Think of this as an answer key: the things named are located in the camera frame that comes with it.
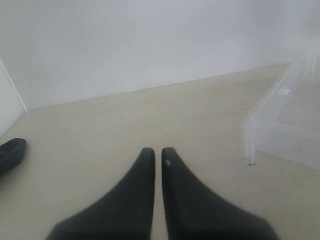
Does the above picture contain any clear plastic bin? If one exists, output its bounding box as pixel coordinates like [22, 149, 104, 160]
[241, 41, 320, 169]

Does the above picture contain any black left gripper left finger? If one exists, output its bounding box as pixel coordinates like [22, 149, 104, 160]
[47, 148, 156, 240]

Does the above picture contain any dark object at left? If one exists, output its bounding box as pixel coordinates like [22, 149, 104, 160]
[0, 138, 27, 175]

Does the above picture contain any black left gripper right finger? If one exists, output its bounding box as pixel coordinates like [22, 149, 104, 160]
[162, 147, 279, 240]

